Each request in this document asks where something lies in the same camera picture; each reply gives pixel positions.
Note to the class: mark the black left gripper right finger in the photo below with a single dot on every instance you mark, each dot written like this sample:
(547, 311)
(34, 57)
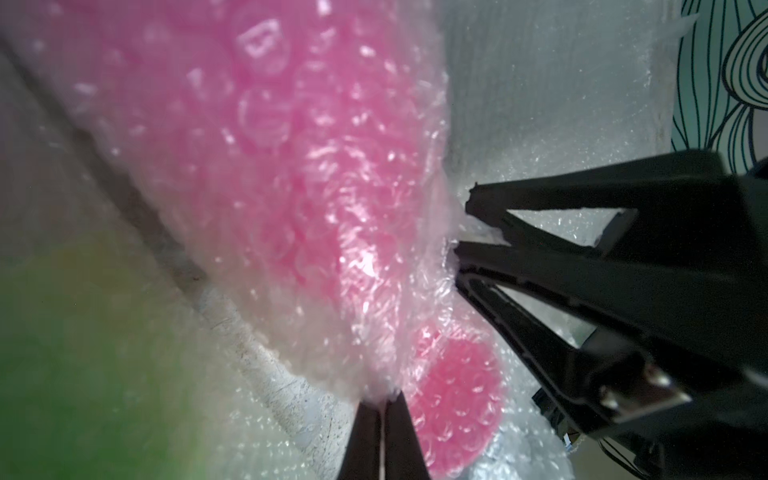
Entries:
(403, 458)

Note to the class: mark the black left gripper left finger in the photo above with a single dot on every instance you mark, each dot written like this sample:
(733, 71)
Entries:
(362, 457)

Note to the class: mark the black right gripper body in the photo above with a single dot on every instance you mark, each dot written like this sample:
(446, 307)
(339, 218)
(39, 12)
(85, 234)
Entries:
(707, 452)

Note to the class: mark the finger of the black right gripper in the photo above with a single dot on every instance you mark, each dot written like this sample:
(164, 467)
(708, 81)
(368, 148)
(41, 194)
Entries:
(683, 203)
(628, 346)

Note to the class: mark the bubble wrapped green glass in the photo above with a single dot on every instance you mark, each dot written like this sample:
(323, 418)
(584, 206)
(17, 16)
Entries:
(108, 373)

